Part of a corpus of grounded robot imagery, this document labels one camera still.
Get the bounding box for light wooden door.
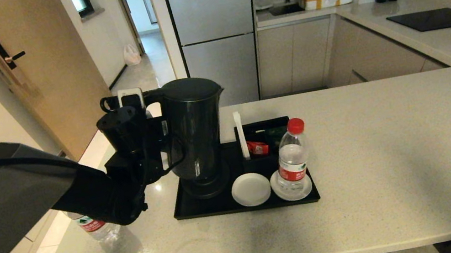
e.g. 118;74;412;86
0;0;123;175

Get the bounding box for white stick sachet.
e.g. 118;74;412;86
233;111;251;161

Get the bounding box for beige kitchen base cabinets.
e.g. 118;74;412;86
249;0;451;101

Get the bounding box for black door lock handle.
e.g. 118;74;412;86
0;29;32;90

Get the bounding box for black condiment holder box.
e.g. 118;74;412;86
233;116;298;175

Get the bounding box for red-capped plastic water bottle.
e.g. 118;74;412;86
268;116;317;195
65;198;144;253

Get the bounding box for white paper coaster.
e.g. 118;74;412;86
229;170;274;210
268;164;315;205

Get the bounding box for black round kettle base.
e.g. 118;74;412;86
178;163;235;203

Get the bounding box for steel kitchen sink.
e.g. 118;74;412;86
269;1;306;18

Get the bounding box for black induction cooktop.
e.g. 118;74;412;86
386;6;451;40

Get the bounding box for black serving tray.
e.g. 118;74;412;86
163;128;322;227

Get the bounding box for white tied plastic bag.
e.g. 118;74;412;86
122;42;143;67

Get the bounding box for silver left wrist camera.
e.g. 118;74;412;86
117;86;146;114

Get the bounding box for black electric kettle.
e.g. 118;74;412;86
142;72;239;190

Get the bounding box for silver refrigerator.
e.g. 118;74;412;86
164;0;274;114

